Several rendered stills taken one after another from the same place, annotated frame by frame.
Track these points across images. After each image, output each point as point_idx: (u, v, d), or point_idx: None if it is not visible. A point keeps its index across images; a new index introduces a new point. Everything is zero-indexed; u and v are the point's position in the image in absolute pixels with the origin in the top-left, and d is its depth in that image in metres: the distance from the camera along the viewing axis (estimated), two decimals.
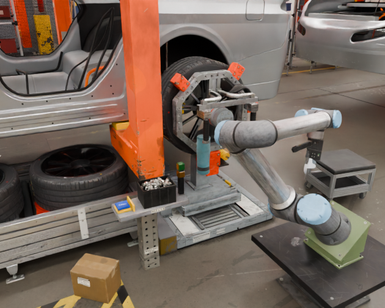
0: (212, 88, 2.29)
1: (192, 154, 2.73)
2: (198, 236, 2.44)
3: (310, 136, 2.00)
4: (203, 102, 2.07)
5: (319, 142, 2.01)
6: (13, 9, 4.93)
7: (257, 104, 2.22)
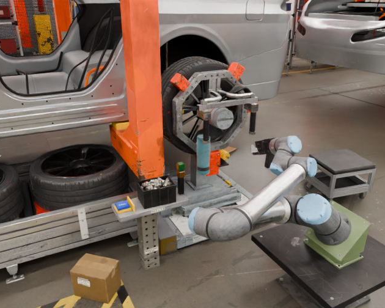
0: (212, 88, 2.29)
1: (192, 154, 2.73)
2: (198, 236, 2.44)
3: None
4: (203, 102, 2.07)
5: None
6: (13, 9, 4.93)
7: (257, 104, 2.22)
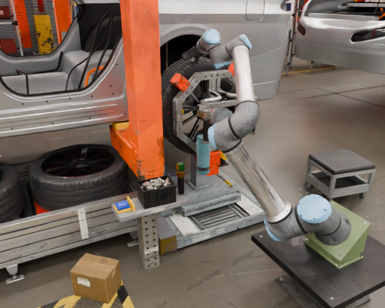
0: (212, 88, 2.29)
1: (192, 154, 2.73)
2: (198, 236, 2.44)
3: (203, 53, 2.12)
4: (203, 102, 2.07)
5: None
6: (13, 9, 4.93)
7: None
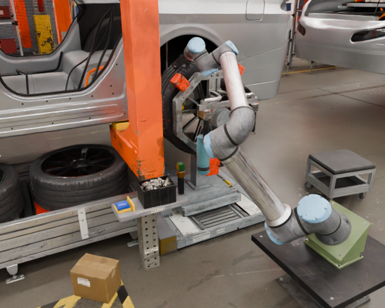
0: (212, 88, 2.29)
1: (192, 154, 2.73)
2: (198, 236, 2.44)
3: (192, 60, 2.10)
4: (203, 102, 2.07)
5: None
6: (13, 9, 4.93)
7: (257, 104, 2.22)
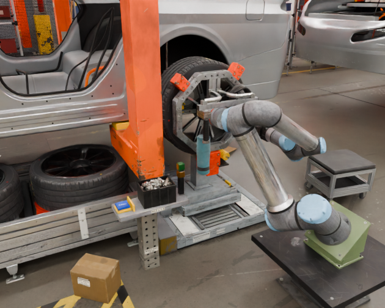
0: (212, 88, 2.29)
1: (192, 154, 2.73)
2: (198, 236, 2.44)
3: (266, 132, 2.09)
4: (203, 102, 2.07)
5: (266, 137, 2.15)
6: (13, 9, 4.93)
7: None
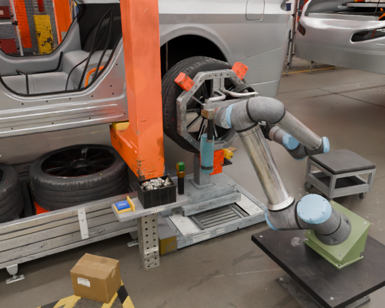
0: (216, 87, 2.31)
1: (195, 153, 2.75)
2: (198, 236, 2.44)
3: (270, 131, 2.11)
4: (207, 102, 2.09)
5: (269, 137, 2.16)
6: (13, 9, 4.93)
7: None
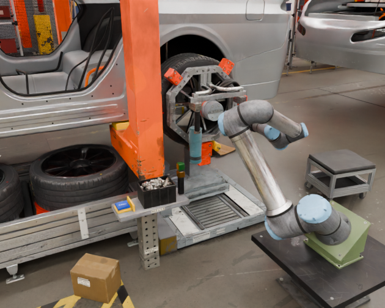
0: (203, 82, 2.44)
1: (186, 145, 2.89)
2: (198, 236, 2.44)
3: (253, 123, 2.25)
4: (194, 95, 2.22)
5: (253, 128, 2.30)
6: (13, 9, 4.93)
7: (245, 97, 2.37)
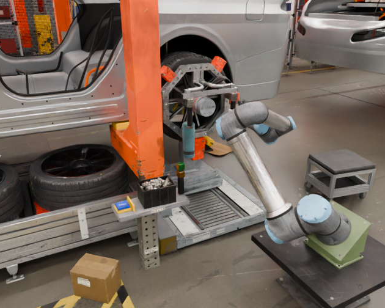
0: (196, 79, 2.53)
1: (180, 141, 2.97)
2: (198, 236, 2.44)
3: None
4: (186, 91, 2.31)
5: None
6: (13, 9, 4.93)
7: (236, 93, 2.46)
